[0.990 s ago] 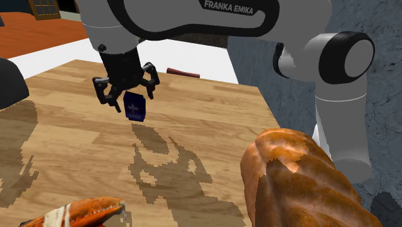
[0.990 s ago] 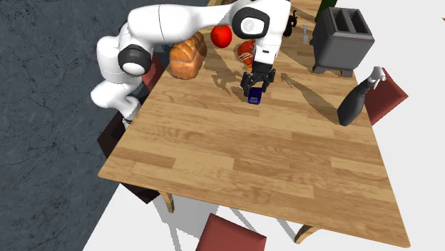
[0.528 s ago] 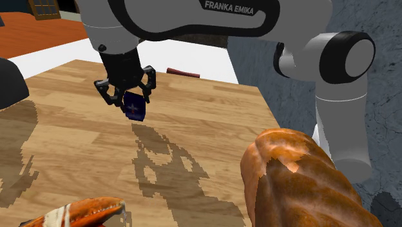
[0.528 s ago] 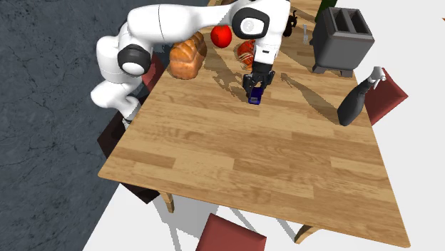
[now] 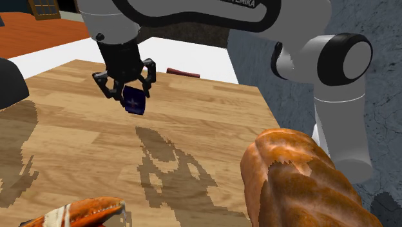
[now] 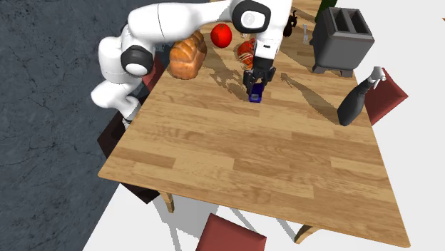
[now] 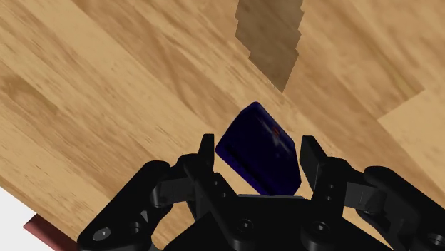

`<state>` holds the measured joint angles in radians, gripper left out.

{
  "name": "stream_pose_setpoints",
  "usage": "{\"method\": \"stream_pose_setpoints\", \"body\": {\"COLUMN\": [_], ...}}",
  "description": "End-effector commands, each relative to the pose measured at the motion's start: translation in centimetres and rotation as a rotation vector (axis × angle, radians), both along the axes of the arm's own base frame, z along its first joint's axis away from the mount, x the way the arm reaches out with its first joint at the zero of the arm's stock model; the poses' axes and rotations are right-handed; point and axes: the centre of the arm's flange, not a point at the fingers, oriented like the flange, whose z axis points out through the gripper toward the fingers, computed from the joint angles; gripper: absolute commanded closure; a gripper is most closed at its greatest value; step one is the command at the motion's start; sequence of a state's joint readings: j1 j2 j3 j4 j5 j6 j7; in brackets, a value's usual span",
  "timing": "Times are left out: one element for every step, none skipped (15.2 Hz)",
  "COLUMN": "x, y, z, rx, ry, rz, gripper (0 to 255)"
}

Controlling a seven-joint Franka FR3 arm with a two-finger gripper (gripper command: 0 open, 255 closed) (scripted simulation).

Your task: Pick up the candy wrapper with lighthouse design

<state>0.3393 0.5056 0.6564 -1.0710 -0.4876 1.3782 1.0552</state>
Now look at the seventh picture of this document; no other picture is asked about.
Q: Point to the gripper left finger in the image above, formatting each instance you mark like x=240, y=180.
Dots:
x=163, y=194

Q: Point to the dark red flat object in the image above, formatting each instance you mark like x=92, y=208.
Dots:
x=48, y=234

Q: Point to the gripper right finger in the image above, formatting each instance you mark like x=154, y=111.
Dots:
x=375, y=194

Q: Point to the dark blue rounded box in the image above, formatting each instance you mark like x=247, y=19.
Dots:
x=259, y=153

